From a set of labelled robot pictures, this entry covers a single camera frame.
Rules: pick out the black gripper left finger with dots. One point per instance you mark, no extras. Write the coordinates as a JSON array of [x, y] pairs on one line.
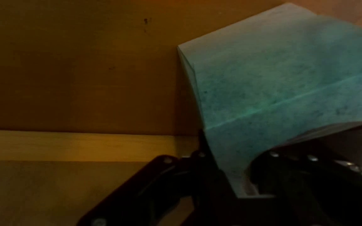
[[147, 188]]

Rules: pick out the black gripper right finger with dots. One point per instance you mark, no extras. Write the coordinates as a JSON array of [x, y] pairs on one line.
[[314, 188]]

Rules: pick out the blue tissue box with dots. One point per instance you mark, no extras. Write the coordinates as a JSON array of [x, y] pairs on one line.
[[281, 83]]

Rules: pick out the large wooden board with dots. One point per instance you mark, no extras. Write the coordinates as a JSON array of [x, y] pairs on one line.
[[75, 70]]

